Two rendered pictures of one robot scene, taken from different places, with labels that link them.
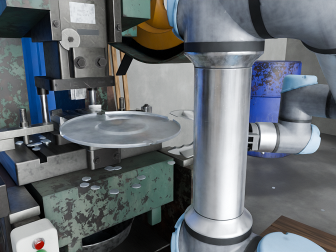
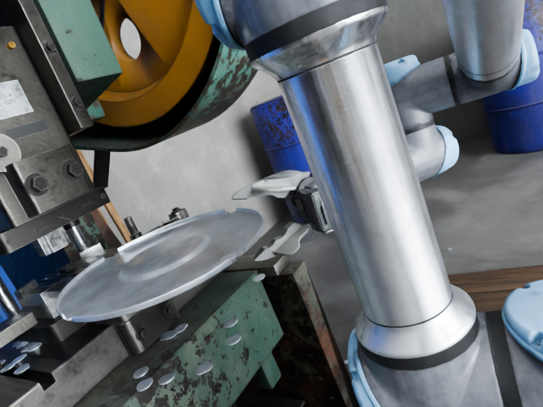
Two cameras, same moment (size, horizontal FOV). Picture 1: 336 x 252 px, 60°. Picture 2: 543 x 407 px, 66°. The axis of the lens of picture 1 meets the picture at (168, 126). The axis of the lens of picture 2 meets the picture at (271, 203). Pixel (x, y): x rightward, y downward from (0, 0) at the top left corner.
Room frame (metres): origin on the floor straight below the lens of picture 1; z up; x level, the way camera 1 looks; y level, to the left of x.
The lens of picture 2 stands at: (0.11, 0.08, 0.94)
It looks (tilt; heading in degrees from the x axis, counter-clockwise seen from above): 14 degrees down; 347
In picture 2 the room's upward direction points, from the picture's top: 22 degrees counter-clockwise
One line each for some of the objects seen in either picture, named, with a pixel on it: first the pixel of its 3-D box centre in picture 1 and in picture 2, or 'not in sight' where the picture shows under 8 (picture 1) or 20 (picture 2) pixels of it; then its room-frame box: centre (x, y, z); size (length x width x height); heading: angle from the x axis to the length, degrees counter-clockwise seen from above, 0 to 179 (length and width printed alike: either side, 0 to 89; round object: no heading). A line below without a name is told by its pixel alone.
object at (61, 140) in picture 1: (78, 129); (79, 299); (0.91, 0.29, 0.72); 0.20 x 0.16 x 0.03; 130
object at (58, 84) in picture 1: (75, 85); (41, 229); (0.91, 0.29, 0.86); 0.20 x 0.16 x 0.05; 130
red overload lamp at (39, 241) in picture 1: (38, 244); not in sight; (0.48, 0.25, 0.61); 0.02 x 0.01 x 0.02; 130
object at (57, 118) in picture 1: (79, 118); (73, 281); (0.90, 0.28, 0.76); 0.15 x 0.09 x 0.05; 130
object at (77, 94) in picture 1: (77, 92); (51, 240); (0.90, 0.28, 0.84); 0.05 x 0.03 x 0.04; 130
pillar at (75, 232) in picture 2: (92, 98); (79, 240); (1.01, 0.26, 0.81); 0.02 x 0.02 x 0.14
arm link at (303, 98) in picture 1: (304, 98); (411, 93); (0.69, -0.33, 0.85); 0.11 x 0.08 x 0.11; 49
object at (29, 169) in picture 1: (80, 142); (93, 320); (0.91, 0.29, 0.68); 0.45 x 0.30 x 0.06; 130
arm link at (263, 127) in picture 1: (261, 138); not in sight; (0.69, -0.23, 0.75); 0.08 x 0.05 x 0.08; 2
